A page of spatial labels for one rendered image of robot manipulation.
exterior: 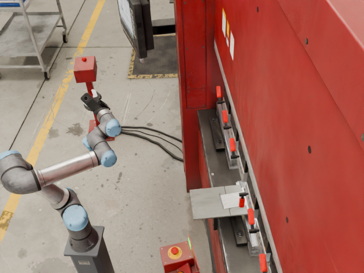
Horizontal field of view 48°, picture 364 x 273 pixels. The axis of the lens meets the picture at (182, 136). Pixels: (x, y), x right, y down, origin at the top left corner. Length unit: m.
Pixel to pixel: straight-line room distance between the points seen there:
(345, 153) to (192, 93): 1.90
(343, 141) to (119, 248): 2.49
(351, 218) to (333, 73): 0.27
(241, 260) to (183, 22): 1.30
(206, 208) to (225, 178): 0.34
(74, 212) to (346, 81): 1.62
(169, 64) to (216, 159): 2.46
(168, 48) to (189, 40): 2.57
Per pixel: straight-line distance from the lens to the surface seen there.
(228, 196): 2.08
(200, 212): 2.03
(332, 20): 0.80
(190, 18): 2.36
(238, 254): 2.05
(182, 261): 2.15
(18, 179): 1.84
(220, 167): 2.37
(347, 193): 0.84
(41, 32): 5.06
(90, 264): 2.33
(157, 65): 4.70
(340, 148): 0.84
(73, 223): 2.09
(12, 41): 5.02
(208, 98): 2.69
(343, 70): 0.77
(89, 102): 2.08
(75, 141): 3.96
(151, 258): 3.06
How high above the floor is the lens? 2.65
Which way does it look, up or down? 44 degrees down
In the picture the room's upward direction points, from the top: 3 degrees counter-clockwise
